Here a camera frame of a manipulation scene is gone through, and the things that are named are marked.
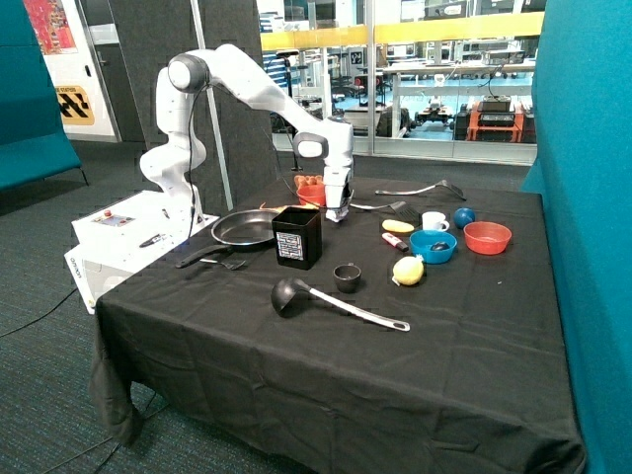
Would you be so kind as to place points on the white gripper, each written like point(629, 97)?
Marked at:
point(337, 181)

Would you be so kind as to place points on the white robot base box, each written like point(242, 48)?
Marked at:
point(121, 239)

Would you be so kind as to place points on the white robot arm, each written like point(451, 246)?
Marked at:
point(187, 75)

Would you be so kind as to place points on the red bowl with toys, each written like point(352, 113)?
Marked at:
point(312, 194)

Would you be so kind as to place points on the brown teddy toy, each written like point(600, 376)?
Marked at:
point(302, 181)

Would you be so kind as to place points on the yellow brown toy lizard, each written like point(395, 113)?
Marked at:
point(277, 209)

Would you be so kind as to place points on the black square bin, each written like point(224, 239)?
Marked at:
point(298, 237)

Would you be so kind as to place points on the yellow potato toy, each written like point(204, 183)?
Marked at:
point(396, 226)

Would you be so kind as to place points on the black slotted spatula near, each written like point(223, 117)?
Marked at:
point(402, 209)

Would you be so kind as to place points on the red white marker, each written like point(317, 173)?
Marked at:
point(395, 242)

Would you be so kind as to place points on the black frying pan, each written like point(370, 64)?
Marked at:
point(242, 230)

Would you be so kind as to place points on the small black cup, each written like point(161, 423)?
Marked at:
point(347, 278)

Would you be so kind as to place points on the white mug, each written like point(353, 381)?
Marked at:
point(435, 220)

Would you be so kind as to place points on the yellow lemon toy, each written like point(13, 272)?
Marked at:
point(408, 271)

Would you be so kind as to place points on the black spatula far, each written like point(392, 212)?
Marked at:
point(441, 184)

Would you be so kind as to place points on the blue plastic bowl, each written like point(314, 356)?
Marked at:
point(421, 241)

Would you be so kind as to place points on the dark object in blue bowl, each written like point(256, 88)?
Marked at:
point(440, 246)

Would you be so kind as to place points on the black fork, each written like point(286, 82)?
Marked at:
point(229, 265)

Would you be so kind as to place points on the blue ball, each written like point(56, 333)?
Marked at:
point(462, 216)

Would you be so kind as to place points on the black tablecloth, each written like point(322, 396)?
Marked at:
point(479, 384)

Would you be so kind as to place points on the red plastic bowl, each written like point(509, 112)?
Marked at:
point(487, 238)

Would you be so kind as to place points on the black ladle steel handle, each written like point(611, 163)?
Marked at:
point(287, 288)

